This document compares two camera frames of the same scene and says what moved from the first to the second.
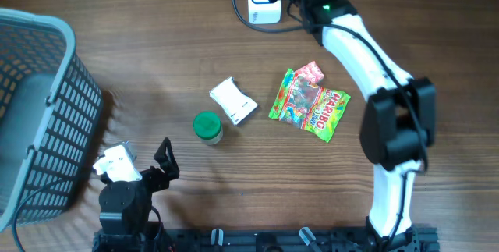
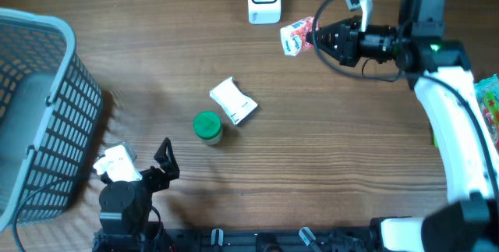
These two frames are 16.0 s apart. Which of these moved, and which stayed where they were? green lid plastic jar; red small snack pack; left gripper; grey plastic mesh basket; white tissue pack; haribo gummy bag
Moved: haribo gummy bag; red small snack pack
Stayed: green lid plastic jar; grey plastic mesh basket; white tissue pack; left gripper
